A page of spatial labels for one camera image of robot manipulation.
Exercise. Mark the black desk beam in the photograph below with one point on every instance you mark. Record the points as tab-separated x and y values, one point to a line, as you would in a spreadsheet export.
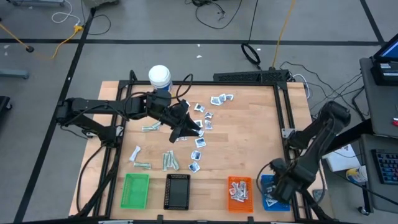
357	132

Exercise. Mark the white-lidded disinfectant wipes canister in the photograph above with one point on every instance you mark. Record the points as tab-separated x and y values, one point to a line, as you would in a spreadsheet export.
159	76

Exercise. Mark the black caster wheel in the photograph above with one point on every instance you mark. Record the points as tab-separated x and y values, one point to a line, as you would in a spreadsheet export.
363	210

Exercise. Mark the grey desk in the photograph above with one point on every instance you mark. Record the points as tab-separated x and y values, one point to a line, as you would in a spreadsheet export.
382	199
379	109

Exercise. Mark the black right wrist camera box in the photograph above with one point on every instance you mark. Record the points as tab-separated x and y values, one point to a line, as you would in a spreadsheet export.
277	165

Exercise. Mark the silver corner bracket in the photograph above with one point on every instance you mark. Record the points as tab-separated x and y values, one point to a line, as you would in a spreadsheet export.
286	133

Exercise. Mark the orange plastic basket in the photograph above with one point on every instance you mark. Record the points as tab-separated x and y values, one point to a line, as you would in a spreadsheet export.
240	207

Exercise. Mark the black perforated long box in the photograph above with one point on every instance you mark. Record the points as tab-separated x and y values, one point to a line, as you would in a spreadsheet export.
248	76

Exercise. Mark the black floor object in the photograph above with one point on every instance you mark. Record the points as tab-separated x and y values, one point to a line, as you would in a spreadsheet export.
4	104

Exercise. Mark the white box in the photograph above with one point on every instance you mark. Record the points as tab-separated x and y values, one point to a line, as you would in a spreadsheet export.
339	160

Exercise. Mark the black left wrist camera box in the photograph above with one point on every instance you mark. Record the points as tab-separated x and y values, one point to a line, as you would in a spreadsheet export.
158	101

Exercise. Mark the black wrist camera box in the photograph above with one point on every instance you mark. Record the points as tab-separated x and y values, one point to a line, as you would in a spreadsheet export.
277	165
158	101

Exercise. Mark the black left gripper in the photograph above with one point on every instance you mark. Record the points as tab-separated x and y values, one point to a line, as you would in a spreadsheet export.
175	115

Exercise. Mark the black keyboard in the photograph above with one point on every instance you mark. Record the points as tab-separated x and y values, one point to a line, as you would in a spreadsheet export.
387	166

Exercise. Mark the small red object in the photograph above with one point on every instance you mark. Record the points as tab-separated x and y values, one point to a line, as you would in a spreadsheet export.
395	122

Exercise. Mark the small wipes canister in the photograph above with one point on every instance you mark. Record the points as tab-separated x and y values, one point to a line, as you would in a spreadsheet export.
357	175

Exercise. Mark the blue plastic basket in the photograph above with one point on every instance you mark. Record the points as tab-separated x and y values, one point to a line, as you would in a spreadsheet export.
280	208

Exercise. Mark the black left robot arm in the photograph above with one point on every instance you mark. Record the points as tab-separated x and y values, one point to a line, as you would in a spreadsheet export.
102	105

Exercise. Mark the black laptop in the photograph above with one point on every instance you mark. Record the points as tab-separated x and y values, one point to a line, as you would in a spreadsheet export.
385	73

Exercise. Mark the grey floor base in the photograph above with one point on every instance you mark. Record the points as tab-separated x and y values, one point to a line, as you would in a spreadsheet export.
14	74
37	2

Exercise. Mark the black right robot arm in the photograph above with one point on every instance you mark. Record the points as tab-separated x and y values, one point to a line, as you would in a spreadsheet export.
314	149

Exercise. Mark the green plastic basket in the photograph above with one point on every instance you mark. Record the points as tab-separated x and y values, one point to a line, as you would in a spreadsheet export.
135	191

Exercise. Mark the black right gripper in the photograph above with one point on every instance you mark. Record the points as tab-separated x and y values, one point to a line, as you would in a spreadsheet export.
283	193

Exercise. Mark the black plastic basket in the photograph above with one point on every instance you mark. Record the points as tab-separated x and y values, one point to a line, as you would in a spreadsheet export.
177	193

